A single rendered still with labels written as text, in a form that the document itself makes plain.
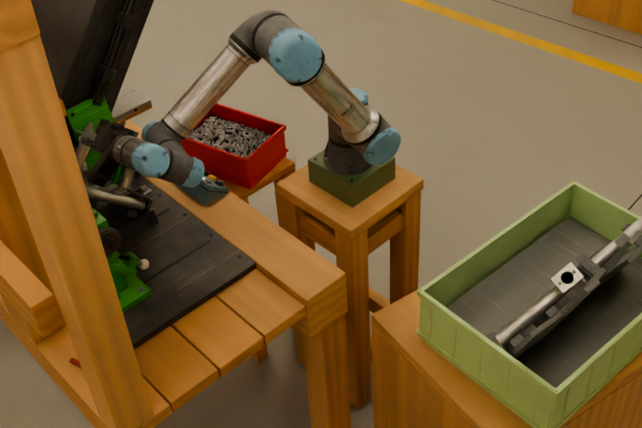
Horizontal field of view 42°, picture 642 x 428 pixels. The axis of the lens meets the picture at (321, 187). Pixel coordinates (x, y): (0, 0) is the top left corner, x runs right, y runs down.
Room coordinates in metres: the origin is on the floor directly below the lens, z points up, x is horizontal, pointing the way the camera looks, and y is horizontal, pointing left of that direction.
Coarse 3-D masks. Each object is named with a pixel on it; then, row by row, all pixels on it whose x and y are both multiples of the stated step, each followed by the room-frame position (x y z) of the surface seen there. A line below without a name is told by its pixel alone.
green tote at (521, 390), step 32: (576, 192) 1.76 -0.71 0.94; (512, 224) 1.62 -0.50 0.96; (544, 224) 1.69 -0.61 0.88; (608, 224) 1.67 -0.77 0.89; (480, 256) 1.53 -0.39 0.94; (512, 256) 1.62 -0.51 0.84; (640, 256) 1.58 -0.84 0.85; (448, 288) 1.46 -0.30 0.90; (448, 320) 1.33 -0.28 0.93; (640, 320) 1.26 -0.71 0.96; (448, 352) 1.32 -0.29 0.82; (480, 352) 1.25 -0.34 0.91; (608, 352) 1.19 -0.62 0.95; (640, 352) 1.30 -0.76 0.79; (480, 384) 1.24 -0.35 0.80; (512, 384) 1.17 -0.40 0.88; (544, 384) 1.10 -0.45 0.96; (576, 384) 1.13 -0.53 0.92; (544, 416) 1.10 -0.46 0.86
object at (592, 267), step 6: (582, 252) 1.43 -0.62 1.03; (582, 258) 1.42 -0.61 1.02; (588, 258) 1.42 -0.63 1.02; (582, 264) 1.41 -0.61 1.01; (588, 264) 1.41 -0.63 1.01; (594, 264) 1.38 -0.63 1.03; (588, 270) 1.37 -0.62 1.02; (594, 270) 1.37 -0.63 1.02; (552, 288) 1.39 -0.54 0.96; (564, 300) 1.34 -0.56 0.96; (564, 306) 1.33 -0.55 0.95
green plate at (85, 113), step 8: (104, 96) 1.89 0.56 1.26; (80, 104) 1.85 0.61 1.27; (88, 104) 1.86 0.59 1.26; (96, 104) 1.87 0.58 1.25; (104, 104) 1.88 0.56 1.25; (72, 112) 1.83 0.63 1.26; (80, 112) 1.84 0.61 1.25; (88, 112) 1.85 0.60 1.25; (96, 112) 1.86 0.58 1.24; (104, 112) 1.87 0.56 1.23; (72, 120) 1.82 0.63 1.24; (80, 120) 1.83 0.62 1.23; (88, 120) 1.84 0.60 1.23; (96, 120) 1.85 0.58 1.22; (112, 120) 1.88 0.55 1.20; (72, 128) 1.81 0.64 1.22; (80, 128) 1.82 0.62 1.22; (88, 152) 1.81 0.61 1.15; (96, 152) 1.82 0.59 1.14; (88, 160) 1.80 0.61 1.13; (96, 160) 1.81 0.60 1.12; (88, 168) 1.79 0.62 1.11
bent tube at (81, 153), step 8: (80, 144) 1.78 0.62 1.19; (80, 152) 1.77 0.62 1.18; (80, 160) 1.75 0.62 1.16; (80, 168) 1.75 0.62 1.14; (88, 184) 1.74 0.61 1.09; (88, 192) 1.73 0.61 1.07; (96, 192) 1.74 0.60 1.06; (104, 192) 1.76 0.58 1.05; (96, 200) 1.74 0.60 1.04; (104, 200) 1.74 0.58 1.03; (112, 200) 1.75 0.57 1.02; (120, 200) 1.76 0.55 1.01; (128, 200) 1.78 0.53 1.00; (136, 200) 1.79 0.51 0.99; (136, 208) 1.78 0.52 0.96
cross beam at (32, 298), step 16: (0, 240) 1.34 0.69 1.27; (0, 256) 1.28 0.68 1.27; (0, 272) 1.23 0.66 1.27; (16, 272) 1.23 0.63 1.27; (0, 288) 1.26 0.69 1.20; (16, 288) 1.19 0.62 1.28; (32, 288) 1.18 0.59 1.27; (16, 304) 1.20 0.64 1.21; (32, 304) 1.14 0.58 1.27; (48, 304) 1.15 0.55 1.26; (32, 320) 1.15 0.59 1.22; (48, 320) 1.15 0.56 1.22
